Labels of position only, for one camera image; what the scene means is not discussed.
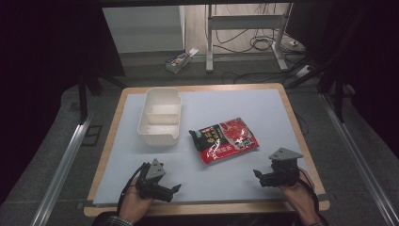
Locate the black metal stand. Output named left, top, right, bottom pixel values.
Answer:
left=77, top=71, right=127, bottom=125
left=316, top=71, right=356, bottom=124

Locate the white cabinet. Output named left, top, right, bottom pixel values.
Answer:
left=102, top=5, right=186, bottom=54

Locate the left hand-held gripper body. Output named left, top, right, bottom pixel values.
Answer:
left=136, top=158, right=174, bottom=203

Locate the white metal desk frame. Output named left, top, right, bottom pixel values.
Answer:
left=204, top=2, right=295, bottom=73

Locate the person's left hand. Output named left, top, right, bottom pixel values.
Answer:
left=118, top=176, right=155, bottom=224

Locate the aluminium rail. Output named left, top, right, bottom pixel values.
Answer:
left=319, top=93, right=399, bottom=226
left=30, top=112, right=94, bottom=226

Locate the person's right hand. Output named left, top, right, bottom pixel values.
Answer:
left=278, top=168, right=321, bottom=222

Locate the white plastic container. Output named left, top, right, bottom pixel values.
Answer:
left=136, top=87, right=183, bottom=148

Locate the bundle of black floor cables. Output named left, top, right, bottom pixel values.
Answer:
left=213, top=3, right=303, bottom=55

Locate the red and black food packet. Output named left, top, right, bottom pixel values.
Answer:
left=188, top=117, right=261, bottom=166

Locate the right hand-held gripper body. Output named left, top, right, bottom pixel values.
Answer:
left=263, top=147, right=305, bottom=188

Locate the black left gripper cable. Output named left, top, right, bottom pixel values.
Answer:
left=116, top=162, right=146, bottom=218

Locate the small printed cardboard box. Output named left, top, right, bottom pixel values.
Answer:
left=165, top=47, right=200, bottom=74

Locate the black and red gripper cable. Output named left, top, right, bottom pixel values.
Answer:
left=297, top=168, right=321, bottom=215

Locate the black floor plate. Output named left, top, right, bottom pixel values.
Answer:
left=81, top=124, right=104, bottom=147

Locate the light blue table mat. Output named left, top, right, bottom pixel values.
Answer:
left=92, top=89, right=309, bottom=206

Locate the white power strip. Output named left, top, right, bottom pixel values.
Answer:
left=295, top=63, right=315, bottom=78

